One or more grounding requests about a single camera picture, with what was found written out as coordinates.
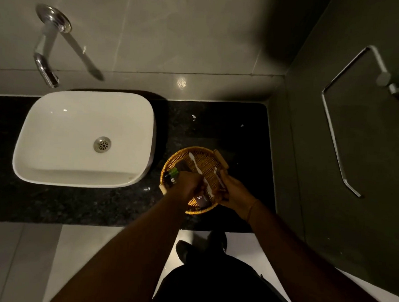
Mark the person's right hand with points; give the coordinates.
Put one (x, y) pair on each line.
(237, 196)

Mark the person's left hand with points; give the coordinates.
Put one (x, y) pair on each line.
(186, 187)

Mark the person's right fingers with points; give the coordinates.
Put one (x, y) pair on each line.
(225, 187)

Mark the person's left fingers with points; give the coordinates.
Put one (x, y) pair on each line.
(197, 184)

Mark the small white packet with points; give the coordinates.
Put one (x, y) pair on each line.
(219, 178)

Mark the white toothbrush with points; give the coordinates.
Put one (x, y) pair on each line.
(196, 164)

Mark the person's left forearm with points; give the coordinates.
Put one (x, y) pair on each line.
(127, 255)

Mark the person's right forearm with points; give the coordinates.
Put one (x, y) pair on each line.
(310, 271)

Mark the small dark labelled bottle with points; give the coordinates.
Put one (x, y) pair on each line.
(202, 201)

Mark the round wicker basket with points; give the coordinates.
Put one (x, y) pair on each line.
(202, 162)

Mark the dark bottle with green cap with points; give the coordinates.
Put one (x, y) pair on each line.
(172, 176)

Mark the thin wrist thread band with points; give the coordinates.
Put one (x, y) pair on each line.
(252, 210)

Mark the person's black shoe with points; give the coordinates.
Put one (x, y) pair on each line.
(185, 253)
(218, 242)

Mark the chrome sink drain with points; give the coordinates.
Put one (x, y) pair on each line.
(102, 144)

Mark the person's black trousers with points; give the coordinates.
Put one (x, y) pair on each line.
(219, 290)

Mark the white ceramic sink basin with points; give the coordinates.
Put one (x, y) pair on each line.
(69, 149)

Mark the chrome wall faucet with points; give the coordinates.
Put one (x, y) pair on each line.
(45, 41)

